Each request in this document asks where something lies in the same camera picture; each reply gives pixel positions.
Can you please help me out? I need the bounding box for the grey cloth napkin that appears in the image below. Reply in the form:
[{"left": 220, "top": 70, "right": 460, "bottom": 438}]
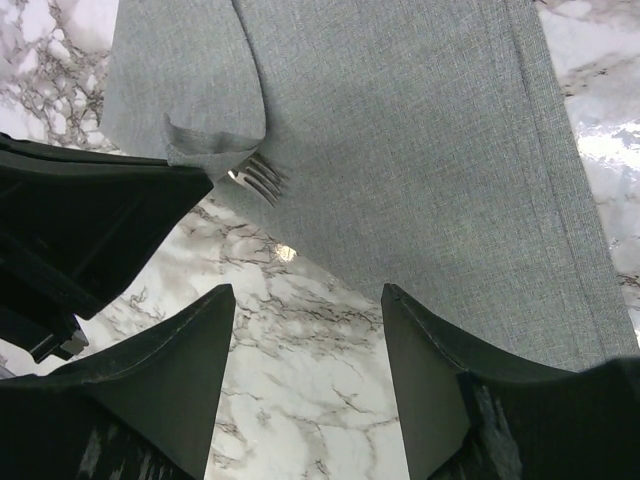
[{"left": 101, "top": 1, "right": 639, "bottom": 370}]

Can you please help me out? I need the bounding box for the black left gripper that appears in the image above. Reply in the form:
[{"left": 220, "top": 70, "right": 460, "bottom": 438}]
[{"left": 1, "top": 134, "right": 213, "bottom": 363}]

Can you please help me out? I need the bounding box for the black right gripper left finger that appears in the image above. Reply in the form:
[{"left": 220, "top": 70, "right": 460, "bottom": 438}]
[{"left": 51, "top": 284, "right": 236, "bottom": 479}]

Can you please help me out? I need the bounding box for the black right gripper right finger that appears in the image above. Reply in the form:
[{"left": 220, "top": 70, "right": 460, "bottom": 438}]
[{"left": 381, "top": 284, "right": 570, "bottom": 479}]

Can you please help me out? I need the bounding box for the silver fork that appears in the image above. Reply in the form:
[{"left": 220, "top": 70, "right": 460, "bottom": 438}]
[{"left": 228, "top": 153, "right": 283, "bottom": 207}]

